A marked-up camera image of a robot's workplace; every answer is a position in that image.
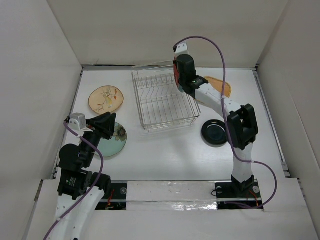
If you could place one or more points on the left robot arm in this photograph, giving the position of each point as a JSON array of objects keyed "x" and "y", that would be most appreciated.
[{"x": 79, "y": 190}]

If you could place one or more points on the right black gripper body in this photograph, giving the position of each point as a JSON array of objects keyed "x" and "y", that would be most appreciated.
[{"x": 181, "y": 81}]

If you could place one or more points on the metal wire dish rack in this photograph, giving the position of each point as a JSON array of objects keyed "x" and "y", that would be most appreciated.
[{"x": 160, "y": 104}]

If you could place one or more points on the red teal flower plate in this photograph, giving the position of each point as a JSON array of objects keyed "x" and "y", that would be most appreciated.
[{"x": 176, "y": 75}]

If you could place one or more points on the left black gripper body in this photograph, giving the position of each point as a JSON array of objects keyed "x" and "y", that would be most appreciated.
[{"x": 94, "y": 136}]

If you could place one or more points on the light green flower plate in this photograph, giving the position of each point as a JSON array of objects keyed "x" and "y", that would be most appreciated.
[{"x": 113, "y": 146}]

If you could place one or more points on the woven bamboo square tray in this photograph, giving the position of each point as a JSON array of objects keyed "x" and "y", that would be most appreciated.
[{"x": 218, "y": 85}]

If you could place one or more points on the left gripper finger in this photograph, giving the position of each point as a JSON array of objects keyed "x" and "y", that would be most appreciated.
[
  {"x": 108, "y": 125},
  {"x": 99, "y": 122}
]

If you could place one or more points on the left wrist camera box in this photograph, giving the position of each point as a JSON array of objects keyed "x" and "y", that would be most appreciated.
[{"x": 77, "y": 121}]

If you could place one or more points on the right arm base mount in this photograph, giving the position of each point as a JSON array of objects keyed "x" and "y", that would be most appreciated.
[{"x": 228, "y": 199}]

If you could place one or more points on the beige bird pattern plate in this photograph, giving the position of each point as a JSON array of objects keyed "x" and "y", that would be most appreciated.
[{"x": 105, "y": 99}]

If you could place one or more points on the black round plate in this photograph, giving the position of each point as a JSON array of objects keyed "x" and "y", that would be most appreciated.
[{"x": 214, "y": 132}]

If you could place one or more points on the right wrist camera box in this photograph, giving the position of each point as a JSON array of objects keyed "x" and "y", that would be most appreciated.
[{"x": 181, "y": 49}]

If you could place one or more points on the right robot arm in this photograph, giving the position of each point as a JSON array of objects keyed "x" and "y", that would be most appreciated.
[{"x": 240, "y": 120}]

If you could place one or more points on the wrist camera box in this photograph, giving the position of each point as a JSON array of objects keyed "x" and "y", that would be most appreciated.
[
  {"x": 77, "y": 121},
  {"x": 181, "y": 49}
]

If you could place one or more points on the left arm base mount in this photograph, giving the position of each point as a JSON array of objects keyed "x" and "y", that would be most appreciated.
[{"x": 116, "y": 200}]

